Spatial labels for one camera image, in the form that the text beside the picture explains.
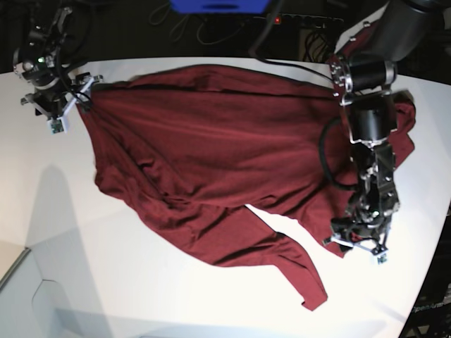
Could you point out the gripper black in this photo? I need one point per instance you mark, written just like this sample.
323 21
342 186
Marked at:
367 218
54 91

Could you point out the dark red t-shirt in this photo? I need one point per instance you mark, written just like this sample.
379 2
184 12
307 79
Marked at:
195 150

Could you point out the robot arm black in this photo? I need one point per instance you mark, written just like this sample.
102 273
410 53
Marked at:
362 79
48 32

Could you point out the blue box at top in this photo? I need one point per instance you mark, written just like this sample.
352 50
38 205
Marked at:
219 6

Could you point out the black power strip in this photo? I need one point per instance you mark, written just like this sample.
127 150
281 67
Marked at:
308 21

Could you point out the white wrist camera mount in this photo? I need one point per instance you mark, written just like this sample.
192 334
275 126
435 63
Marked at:
58 125
381 258

